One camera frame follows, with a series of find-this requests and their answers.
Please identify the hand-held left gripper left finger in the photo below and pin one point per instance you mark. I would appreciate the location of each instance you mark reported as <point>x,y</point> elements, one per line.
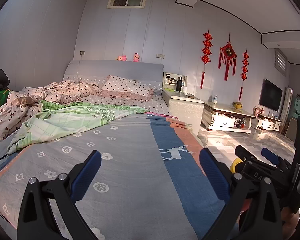
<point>87,173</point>

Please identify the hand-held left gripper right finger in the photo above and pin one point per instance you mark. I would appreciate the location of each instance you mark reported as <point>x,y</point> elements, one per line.
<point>215,175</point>

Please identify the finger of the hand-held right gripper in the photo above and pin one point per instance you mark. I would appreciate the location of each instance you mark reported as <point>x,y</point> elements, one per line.
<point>243,153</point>
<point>270,155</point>

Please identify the yellow round bin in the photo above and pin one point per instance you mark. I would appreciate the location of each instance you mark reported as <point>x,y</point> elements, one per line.
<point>236,166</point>

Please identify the person's right hand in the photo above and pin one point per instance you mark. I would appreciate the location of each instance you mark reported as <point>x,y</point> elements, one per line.
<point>290,218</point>

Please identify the red item under table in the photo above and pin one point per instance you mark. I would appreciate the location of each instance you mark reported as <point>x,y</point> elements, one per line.
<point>241,124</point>

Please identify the small white cabinet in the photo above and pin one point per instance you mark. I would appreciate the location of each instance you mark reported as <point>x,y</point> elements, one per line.
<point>267,123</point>

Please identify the grey low cabinet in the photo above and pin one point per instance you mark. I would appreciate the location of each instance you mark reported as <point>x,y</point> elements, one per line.
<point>291,127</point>

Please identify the bed with grey headboard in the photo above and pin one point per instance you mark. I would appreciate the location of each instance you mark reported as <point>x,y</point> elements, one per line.
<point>130,170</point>

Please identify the small pink figurines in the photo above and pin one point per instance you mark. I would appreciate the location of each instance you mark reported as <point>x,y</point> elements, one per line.
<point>258,111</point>

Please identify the white TV cabinet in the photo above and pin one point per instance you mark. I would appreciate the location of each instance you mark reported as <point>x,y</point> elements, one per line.
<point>225,112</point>

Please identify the yellow toy figure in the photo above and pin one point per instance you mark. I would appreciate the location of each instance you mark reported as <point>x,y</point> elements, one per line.
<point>237,107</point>

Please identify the white standing air conditioner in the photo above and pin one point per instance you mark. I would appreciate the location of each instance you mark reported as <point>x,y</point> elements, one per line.
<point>286,105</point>

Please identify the green patterned quilt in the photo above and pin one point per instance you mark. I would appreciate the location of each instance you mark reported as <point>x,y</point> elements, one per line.
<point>72,118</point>

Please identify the black flat television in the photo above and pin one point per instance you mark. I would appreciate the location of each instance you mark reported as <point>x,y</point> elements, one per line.
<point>270,95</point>

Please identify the small plastic bottle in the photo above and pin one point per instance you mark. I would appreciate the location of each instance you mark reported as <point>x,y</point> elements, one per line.
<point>215,100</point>

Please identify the white glossy nightstand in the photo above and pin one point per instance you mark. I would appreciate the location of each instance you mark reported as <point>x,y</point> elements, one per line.
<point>183,112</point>

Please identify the pink polka dot quilt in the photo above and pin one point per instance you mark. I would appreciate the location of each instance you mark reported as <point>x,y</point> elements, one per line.
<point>62,91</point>

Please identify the white paper roll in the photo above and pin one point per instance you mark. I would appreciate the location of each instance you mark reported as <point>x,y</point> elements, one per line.
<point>184,89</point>

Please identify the dotted fitted sheet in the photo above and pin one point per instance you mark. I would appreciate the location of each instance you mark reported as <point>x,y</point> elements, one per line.
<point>142,105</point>

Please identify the polka dot pillow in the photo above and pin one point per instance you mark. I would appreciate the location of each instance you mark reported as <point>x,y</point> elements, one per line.
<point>126,87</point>

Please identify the black thermos bottle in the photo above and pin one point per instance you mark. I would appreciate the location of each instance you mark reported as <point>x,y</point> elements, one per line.
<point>179,84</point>

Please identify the red diamond knot decoration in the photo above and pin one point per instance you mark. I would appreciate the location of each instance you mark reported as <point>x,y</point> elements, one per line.
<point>228,52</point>

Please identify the grey upholstered headboard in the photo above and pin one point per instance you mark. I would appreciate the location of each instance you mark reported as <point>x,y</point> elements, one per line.
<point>115,68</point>

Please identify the pink plush toy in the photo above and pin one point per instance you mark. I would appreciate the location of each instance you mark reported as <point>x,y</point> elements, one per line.
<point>121,58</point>
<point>136,57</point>

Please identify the small wall window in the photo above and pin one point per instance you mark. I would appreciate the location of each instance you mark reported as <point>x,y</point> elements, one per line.
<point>127,0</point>

